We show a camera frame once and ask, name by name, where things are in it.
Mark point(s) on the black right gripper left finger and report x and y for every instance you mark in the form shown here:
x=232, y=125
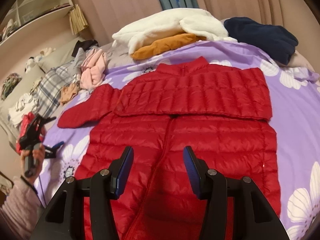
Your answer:
x=64, y=216

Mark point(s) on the red puffer jacket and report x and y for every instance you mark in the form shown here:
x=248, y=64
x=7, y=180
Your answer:
x=221, y=112
x=27, y=119

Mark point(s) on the pink sleeve left forearm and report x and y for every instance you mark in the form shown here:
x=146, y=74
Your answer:
x=20, y=211

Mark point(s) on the person left hand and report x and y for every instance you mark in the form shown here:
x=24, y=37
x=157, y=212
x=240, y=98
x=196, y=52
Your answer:
x=38, y=155

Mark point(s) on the folded red puffer jacket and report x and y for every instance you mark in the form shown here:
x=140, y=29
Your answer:
x=27, y=119

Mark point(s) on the white striped garment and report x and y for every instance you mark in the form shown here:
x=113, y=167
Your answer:
x=26, y=103

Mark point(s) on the tan small garment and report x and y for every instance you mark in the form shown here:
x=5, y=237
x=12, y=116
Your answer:
x=68, y=93

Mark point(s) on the plaid grey pillow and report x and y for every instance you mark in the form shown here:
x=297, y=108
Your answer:
x=48, y=93

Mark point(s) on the panda plush toy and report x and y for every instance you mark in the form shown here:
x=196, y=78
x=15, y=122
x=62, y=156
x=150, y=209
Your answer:
x=33, y=61

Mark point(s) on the grey striped garment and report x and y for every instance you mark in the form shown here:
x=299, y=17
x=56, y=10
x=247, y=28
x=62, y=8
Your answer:
x=71, y=71

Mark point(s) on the pink folded garment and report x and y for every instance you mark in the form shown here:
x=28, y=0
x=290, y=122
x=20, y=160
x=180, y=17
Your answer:
x=93, y=69

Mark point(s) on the black garment on pillow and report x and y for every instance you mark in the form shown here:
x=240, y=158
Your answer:
x=85, y=45

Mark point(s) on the beige fringed hanging cloth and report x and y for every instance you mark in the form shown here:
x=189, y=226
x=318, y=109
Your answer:
x=77, y=20

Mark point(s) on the purple floral bed sheet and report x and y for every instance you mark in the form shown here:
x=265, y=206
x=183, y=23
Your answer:
x=294, y=96

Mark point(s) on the orange folded garment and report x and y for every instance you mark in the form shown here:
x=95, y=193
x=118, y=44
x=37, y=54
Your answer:
x=166, y=44

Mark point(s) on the navy blue fleece garment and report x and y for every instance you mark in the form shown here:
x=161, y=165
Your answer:
x=275, y=40

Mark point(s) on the white fleece garment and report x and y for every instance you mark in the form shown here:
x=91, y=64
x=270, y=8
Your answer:
x=168, y=23

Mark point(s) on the white wall shelf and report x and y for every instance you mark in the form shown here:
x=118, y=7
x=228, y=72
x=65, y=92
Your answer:
x=23, y=12

